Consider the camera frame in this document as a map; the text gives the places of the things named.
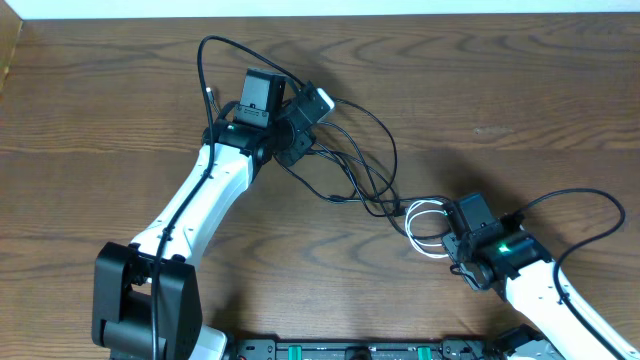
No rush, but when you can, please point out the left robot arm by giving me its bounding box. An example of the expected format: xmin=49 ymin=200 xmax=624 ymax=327
xmin=91 ymin=69 xmax=335 ymax=359

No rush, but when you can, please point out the white USB cable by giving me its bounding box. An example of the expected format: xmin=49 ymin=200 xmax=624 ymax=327
xmin=403 ymin=198 xmax=451 ymax=260

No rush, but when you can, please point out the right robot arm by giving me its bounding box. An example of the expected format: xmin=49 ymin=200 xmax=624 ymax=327
xmin=442 ymin=193 xmax=639 ymax=359

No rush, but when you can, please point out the black USB cable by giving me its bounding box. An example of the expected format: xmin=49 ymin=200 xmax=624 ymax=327
xmin=204 ymin=86 xmax=456 ymax=241

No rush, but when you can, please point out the cardboard box edge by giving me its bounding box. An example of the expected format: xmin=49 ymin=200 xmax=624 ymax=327
xmin=0 ymin=0 xmax=23 ymax=89

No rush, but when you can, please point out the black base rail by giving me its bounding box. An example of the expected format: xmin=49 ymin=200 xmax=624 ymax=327
xmin=219 ymin=325 xmax=561 ymax=360

